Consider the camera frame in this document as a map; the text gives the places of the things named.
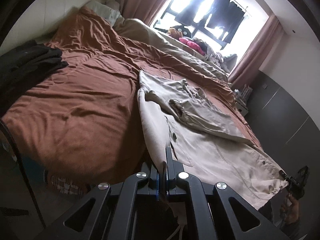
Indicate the pink garment on sill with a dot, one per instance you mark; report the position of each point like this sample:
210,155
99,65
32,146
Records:
191,44

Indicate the olive beige duvet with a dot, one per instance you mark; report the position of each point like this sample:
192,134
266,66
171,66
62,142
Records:
136,30

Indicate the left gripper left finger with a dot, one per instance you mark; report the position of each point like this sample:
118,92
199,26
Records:
157,185

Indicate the black garment on bed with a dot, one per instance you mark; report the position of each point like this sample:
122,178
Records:
24,67

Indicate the person's right hand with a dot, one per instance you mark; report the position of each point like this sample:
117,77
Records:
290,209

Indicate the dark hanging clothes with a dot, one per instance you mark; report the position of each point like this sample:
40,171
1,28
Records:
225,15

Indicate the rust brown bed cover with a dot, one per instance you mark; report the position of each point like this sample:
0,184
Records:
83,121

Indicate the right pink curtain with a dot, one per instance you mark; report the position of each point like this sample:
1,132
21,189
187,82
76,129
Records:
256,54

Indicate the white nightstand with drawers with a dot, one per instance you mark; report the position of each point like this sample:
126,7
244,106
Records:
240,105

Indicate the dark grey wardrobe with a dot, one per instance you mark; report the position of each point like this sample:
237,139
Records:
280,123

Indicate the beige jacket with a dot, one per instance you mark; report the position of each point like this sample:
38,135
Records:
203,139

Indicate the cream padded headboard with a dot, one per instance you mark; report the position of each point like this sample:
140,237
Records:
40,18

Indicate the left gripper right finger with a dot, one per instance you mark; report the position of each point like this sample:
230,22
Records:
173,168

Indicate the pale green pillow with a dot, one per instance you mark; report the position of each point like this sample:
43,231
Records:
111,16

